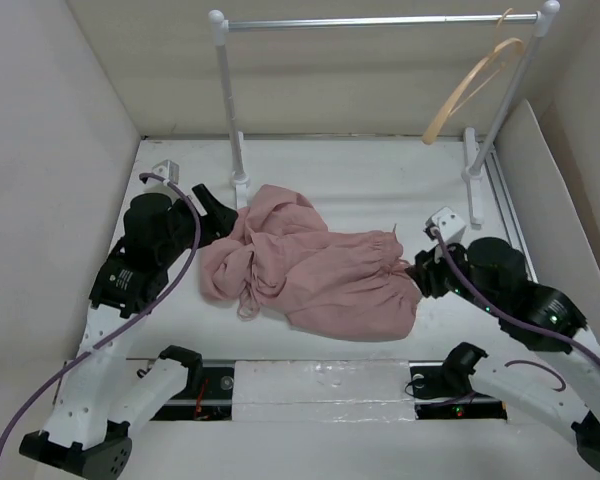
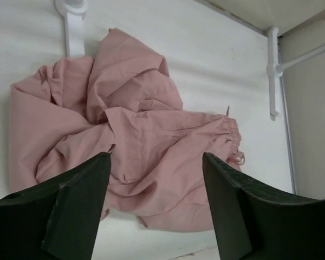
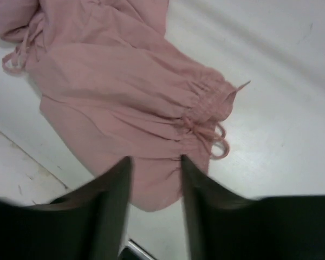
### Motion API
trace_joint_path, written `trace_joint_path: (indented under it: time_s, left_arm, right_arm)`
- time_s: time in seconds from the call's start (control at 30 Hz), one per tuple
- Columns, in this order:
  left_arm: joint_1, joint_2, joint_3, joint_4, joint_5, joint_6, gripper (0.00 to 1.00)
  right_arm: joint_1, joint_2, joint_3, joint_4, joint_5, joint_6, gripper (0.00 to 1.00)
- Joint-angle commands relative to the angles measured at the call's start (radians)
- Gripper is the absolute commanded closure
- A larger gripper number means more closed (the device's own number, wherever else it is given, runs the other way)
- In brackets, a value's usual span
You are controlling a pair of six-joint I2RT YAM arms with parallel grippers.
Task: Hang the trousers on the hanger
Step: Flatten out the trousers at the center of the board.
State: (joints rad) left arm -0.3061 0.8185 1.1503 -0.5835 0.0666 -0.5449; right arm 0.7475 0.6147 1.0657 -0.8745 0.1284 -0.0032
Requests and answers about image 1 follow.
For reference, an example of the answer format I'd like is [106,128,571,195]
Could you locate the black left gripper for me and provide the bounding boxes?
[159,184,236,265]

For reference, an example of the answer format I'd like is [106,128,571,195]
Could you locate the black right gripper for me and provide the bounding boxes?
[402,231,501,315]

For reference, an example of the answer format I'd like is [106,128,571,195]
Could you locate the pink trousers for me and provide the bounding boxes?
[199,184,422,342]

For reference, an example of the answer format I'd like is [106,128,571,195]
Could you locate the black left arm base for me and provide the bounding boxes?
[152,363,235,422]

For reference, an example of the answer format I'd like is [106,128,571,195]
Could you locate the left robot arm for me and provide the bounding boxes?
[19,184,238,479]

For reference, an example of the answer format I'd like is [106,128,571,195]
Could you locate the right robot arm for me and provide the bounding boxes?
[406,229,600,473]

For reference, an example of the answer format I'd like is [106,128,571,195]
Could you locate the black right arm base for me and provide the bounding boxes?
[404,364,507,421]

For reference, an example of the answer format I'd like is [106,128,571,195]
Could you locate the beige wooden hanger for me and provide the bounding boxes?
[421,8,526,145]

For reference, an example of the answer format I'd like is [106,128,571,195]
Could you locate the white clothes rack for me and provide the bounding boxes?
[203,1,562,227]

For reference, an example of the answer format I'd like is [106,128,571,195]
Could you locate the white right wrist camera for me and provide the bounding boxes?
[424,207,467,243]

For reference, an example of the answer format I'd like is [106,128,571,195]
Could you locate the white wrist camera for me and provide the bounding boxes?
[424,207,467,243]
[152,159,180,184]

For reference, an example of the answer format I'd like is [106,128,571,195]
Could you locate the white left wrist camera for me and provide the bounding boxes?
[152,159,180,184]

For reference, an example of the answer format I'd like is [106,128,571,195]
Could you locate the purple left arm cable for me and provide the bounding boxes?
[0,172,203,480]

